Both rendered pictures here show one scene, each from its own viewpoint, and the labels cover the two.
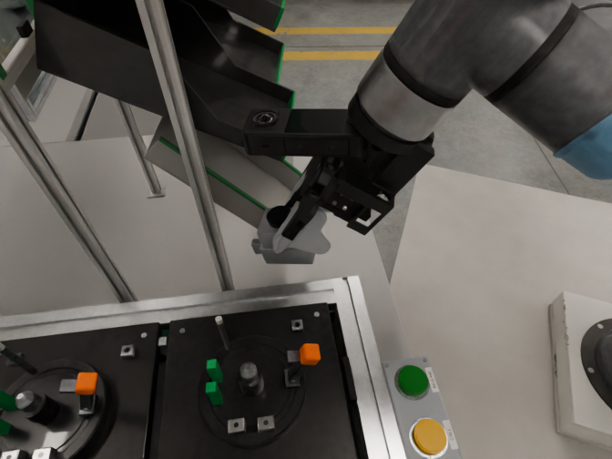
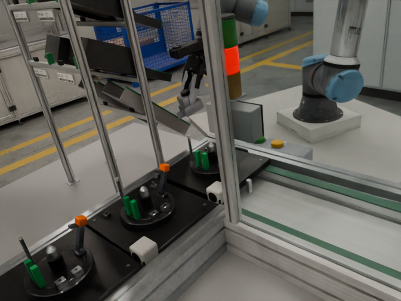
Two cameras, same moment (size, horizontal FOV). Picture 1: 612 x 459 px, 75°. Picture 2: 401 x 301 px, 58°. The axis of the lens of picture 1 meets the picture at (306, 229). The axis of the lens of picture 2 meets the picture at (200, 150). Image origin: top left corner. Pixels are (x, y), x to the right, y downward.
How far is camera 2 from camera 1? 0.83 m
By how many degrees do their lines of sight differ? 35
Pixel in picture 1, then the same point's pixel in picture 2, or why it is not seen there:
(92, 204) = (39, 203)
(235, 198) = (156, 109)
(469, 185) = not seen: hidden behind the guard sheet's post
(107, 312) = (125, 191)
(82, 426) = (167, 199)
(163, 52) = (135, 41)
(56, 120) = not seen: outside the picture
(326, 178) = (202, 57)
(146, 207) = (74, 188)
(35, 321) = (94, 210)
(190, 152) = (144, 83)
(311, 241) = (203, 89)
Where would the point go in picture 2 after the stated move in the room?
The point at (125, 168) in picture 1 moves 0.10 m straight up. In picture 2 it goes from (39, 186) to (29, 162)
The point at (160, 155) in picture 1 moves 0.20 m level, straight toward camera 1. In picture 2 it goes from (126, 95) to (186, 97)
